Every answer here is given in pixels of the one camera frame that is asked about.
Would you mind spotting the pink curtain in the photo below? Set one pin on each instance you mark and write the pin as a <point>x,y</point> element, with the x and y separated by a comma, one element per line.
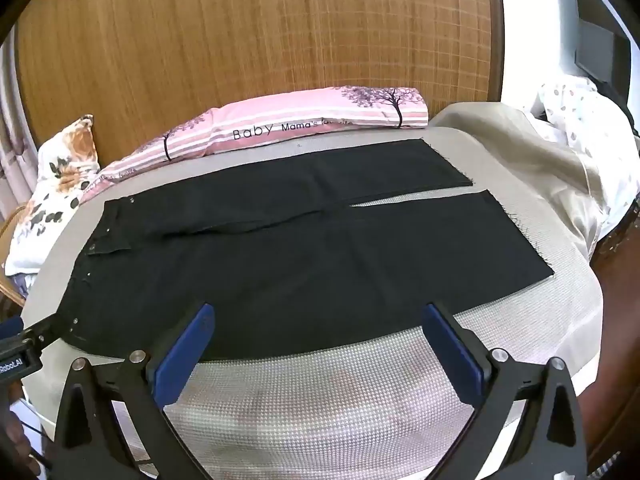
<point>15,135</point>

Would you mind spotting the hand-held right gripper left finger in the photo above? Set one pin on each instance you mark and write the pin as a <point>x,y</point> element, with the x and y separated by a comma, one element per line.
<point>185,355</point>

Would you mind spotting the black pants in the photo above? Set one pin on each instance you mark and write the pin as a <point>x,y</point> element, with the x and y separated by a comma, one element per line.
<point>275,260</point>

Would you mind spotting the person's left hand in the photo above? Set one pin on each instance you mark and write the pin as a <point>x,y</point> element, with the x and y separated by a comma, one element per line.
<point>14,440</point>

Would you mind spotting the beige satin quilt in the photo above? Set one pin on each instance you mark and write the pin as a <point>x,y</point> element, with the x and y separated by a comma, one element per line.
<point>525,150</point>

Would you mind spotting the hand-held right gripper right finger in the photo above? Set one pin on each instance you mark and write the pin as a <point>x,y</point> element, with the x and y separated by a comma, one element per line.
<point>450,350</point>

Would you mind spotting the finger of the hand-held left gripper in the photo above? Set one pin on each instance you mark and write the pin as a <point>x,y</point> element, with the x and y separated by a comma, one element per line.
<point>50,326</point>

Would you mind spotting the wooden headboard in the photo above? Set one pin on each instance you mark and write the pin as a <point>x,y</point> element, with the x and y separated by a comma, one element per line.
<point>250,35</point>

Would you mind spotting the white leaf-print quilt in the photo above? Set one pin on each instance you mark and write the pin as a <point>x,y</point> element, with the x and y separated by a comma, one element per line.
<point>590,110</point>

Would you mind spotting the white floral pillow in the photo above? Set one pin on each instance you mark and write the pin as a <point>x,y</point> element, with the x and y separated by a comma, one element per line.
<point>50,185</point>

